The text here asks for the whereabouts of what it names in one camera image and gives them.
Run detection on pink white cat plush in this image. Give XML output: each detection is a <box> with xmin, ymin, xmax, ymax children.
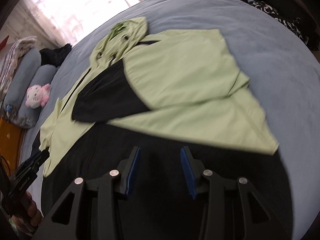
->
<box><xmin>25</xmin><ymin>84</ymin><xmax>50</xmax><ymax>109</ymax></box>

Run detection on orange wooden nightstand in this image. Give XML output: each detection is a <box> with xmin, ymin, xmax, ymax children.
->
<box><xmin>0</xmin><ymin>118</ymin><xmax>25</xmax><ymax>175</ymax></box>

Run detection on black fuzzy garment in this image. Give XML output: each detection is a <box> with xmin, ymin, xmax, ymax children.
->
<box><xmin>40</xmin><ymin>43</ymin><xmax>72</xmax><ymax>67</ymax></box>

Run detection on patterned folded blanket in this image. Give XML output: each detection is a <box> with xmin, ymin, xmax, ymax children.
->
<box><xmin>1</xmin><ymin>36</ymin><xmax>37</xmax><ymax>100</ymax></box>

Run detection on blue-grey plush bed blanket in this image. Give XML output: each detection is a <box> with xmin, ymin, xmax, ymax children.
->
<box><xmin>21</xmin><ymin>0</ymin><xmax>319</xmax><ymax>239</ymax></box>

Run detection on left hand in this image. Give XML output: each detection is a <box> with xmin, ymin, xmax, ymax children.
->
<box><xmin>11</xmin><ymin>191</ymin><xmax>43</xmax><ymax>236</ymax></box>

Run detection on floral sheer curtain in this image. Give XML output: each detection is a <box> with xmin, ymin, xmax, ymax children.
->
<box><xmin>1</xmin><ymin>0</ymin><xmax>143</xmax><ymax>48</ymax></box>

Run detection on green and black jacket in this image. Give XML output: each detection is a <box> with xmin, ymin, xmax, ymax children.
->
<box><xmin>40</xmin><ymin>17</ymin><xmax>292</xmax><ymax>239</ymax></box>

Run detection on blue-grey pillow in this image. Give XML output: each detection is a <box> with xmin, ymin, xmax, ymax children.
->
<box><xmin>3</xmin><ymin>48</ymin><xmax>41</xmax><ymax>111</ymax></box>
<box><xmin>12</xmin><ymin>64</ymin><xmax>57</xmax><ymax>129</ymax></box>

